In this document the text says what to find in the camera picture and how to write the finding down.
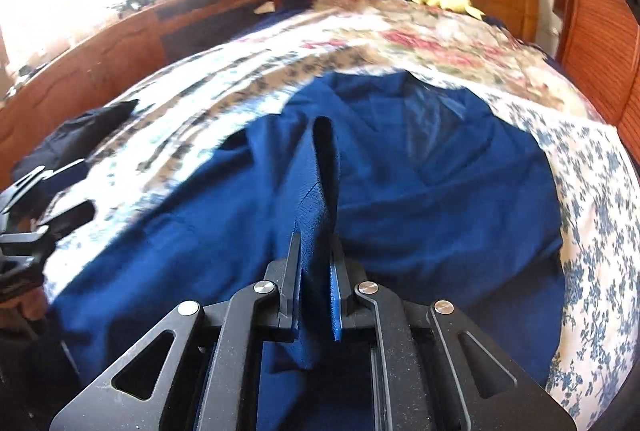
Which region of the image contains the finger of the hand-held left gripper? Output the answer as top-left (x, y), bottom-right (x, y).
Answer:
top-left (10, 160), bottom-right (90, 212)
top-left (37, 200), bottom-right (97, 239)

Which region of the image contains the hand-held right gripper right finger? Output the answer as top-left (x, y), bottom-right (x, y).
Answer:
top-left (327, 238), bottom-right (593, 431)

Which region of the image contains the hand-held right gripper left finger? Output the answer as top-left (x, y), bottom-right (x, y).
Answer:
top-left (47, 231), bottom-right (303, 431)

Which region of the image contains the navy blue suit jacket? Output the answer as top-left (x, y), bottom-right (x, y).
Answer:
top-left (47, 70), bottom-right (568, 431)

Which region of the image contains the person's left hand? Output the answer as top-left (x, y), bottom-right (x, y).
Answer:
top-left (16, 290), bottom-right (52, 320)

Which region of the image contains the black folded garment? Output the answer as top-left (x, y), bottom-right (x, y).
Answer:
top-left (12, 100), bottom-right (141, 184)

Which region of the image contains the wooden desk with cabinets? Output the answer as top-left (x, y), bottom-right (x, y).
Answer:
top-left (0, 0), bottom-right (281, 192)

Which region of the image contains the bed with blue floral sheet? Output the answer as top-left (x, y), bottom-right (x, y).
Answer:
top-left (30, 6), bottom-right (636, 402)

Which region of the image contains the pink floral quilt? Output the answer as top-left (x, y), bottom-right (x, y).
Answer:
top-left (280, 0), bottom-right (618, 126)

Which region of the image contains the wooden louvred wardrobe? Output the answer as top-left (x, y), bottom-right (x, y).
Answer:
top-left (552, 0), bottom-right (640, 146)

